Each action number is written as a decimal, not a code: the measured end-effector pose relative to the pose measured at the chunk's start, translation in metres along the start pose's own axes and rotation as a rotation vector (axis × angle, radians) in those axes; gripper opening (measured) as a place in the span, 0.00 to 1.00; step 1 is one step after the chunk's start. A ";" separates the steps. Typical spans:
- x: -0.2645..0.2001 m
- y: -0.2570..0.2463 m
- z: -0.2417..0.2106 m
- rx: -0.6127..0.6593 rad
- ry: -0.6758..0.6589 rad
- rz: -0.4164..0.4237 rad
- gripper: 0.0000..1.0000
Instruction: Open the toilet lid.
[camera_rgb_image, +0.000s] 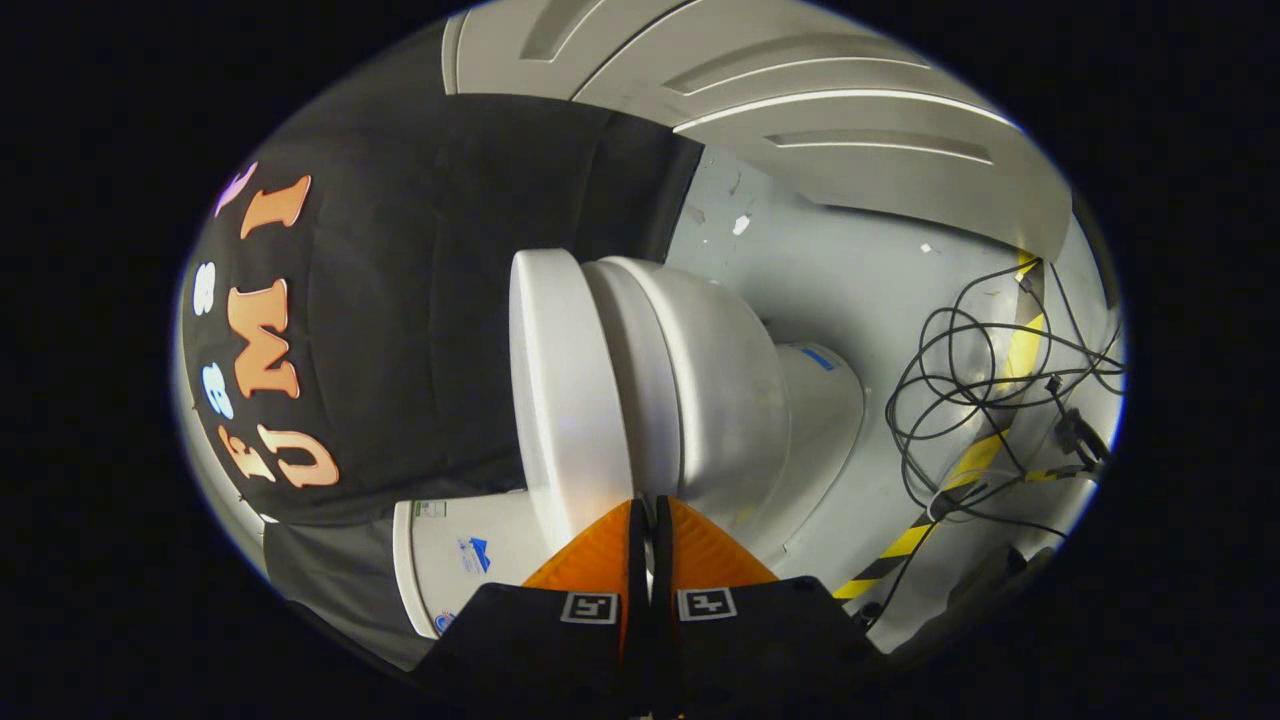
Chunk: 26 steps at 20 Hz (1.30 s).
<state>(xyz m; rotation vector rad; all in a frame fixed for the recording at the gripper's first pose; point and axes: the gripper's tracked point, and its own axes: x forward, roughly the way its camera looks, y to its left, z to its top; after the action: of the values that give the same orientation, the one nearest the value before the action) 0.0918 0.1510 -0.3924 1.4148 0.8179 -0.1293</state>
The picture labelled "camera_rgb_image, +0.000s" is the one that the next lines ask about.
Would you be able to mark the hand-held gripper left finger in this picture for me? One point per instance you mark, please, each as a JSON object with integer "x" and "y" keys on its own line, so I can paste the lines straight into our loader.
{"x": 540, "y": 650}

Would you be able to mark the white toilet lid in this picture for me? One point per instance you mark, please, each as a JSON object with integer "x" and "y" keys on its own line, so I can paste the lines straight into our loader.
{"x": 565, "y": 390}

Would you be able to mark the white toilet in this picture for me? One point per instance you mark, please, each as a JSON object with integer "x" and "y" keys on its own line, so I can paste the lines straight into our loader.
{"x": 720, "y": 390}

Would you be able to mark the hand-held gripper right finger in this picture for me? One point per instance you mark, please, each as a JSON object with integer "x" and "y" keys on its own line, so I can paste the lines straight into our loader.
{"x": 760, "y": 650}

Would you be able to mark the black backdrop cloth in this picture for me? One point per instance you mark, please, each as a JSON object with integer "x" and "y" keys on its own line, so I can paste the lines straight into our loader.
{"x": 420, "y": 300}

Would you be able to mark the black power adapter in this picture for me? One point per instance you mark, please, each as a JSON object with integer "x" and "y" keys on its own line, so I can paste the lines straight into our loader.
{"x": 1080, "y": 438}

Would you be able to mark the grey cabinet with white top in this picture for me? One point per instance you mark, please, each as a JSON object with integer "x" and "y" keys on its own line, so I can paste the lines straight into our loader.
{"x": 800, "y": 130}

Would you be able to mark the yellow black floor tape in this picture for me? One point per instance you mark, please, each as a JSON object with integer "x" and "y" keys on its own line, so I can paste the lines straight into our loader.
{"x": 985, "y": 450}

